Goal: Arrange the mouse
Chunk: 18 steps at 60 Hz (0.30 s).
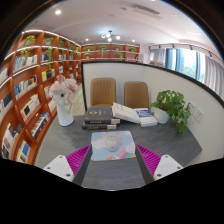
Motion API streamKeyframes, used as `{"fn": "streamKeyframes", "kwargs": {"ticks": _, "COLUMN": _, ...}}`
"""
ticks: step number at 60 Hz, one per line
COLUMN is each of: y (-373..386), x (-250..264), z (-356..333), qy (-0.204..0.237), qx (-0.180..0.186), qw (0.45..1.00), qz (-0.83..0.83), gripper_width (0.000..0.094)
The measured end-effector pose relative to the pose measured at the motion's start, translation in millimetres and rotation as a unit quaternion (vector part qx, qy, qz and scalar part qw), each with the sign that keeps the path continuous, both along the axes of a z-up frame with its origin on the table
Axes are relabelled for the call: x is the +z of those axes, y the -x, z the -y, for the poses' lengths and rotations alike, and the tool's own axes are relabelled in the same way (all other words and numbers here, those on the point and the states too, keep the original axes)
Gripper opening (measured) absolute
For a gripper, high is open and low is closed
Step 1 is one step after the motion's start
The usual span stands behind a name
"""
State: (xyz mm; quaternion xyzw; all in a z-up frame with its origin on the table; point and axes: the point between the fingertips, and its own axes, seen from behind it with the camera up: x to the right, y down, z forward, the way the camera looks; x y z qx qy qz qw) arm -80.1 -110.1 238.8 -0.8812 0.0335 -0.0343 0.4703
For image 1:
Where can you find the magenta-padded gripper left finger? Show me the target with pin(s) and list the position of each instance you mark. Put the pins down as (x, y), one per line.
(61, 165)

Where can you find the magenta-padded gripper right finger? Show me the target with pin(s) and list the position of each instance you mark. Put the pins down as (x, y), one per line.
(166, 165)

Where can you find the pastel cloud print mouse pad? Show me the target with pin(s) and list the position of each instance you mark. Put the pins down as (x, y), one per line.
(100, 146)

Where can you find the white jug vase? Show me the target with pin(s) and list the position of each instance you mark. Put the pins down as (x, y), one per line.
(65, 116)

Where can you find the blue and white book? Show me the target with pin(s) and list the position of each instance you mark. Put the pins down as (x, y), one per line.
(146, 118)

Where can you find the thick dark hardcover book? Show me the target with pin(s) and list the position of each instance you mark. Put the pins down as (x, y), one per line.
(98, 113)
(96, 126)

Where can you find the green plant in white pot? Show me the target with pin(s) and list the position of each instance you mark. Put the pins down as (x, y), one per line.
(170, 105)

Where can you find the thick white book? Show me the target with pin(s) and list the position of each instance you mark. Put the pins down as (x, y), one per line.
(125, 112)

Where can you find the pink and white flowers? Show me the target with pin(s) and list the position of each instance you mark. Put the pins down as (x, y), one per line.
(63, 90)

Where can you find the orange wooden bookshelf unit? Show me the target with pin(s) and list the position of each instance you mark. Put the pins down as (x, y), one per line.
(23, 100)

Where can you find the tan upholstered chair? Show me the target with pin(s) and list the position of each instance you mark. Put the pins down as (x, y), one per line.
(103, 91)
(136, 95)

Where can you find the window with curtains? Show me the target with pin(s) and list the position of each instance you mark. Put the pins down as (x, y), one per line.
(190, 63)

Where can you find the orange shelf unit with plants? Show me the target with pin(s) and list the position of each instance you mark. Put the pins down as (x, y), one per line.
(110, 51)

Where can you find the ceiling light cluster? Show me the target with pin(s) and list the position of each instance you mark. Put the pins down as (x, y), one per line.
(110, 36)

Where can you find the ceiling air vent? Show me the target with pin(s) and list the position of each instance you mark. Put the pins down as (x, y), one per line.
(146, 10)

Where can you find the white wall outlet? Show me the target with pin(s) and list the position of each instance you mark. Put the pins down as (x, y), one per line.
(199, 115)
(192, 108)

